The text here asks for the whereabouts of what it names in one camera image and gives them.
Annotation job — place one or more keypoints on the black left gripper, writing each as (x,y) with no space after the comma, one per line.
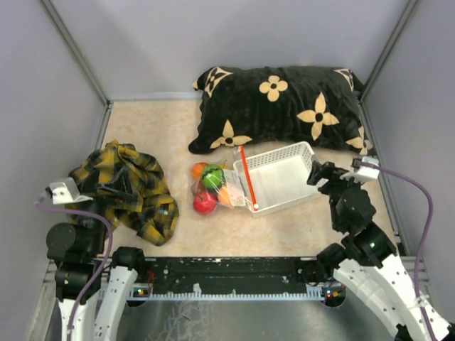
(120,187)

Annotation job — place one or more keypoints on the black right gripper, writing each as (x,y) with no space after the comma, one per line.
(315,174)

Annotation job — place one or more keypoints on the white perforated plastic basket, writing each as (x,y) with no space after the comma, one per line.
(277,179)

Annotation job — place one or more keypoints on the orange tangerine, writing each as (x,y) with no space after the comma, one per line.
(197,169)

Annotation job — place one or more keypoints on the red apple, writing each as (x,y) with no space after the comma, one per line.
(204,203)

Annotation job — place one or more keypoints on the clear zip bag orange zipper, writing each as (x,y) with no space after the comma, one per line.
(237,180)

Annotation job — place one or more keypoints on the green striped toy melon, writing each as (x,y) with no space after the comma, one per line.
(212,177)

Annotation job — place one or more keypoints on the orange peach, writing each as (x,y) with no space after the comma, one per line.
(224,197)

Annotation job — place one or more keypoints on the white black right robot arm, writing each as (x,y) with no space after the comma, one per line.
(366,261)

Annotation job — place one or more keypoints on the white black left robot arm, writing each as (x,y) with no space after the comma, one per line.
(92,282)

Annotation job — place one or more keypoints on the yellow black plaid shirt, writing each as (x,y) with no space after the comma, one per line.
(155,215)

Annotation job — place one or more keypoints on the black floral plush pillow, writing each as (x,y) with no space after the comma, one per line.
(318,105)

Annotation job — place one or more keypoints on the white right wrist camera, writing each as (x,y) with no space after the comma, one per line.
(363,170)

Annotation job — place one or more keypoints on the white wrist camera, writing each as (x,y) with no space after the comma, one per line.
(65,191)
(363,170)

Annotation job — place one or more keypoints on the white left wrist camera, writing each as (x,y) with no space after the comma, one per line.
(65,191)

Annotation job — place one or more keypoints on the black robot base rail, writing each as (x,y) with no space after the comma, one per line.
(227,273)

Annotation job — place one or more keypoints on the aluminium frame rail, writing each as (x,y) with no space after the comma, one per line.
(227,293)

